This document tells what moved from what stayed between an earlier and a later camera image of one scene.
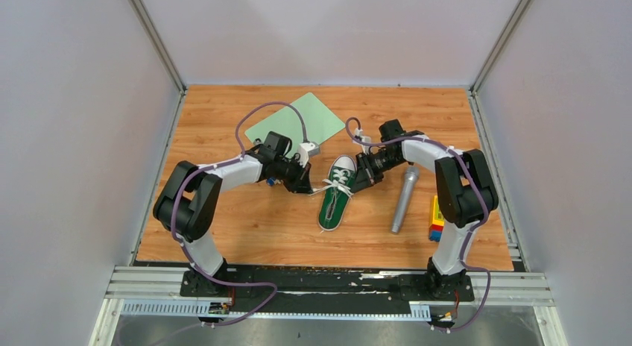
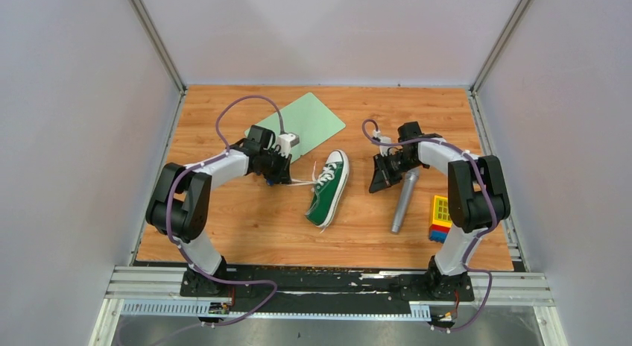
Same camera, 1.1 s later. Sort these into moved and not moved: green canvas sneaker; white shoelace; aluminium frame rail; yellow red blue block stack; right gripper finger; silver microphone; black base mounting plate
Moved: green canvas sneaker; white shoelace; right gripper finger
Not moved: yellow red blue block stack; aluminium frame rail; silver microphone; black base mounting plate
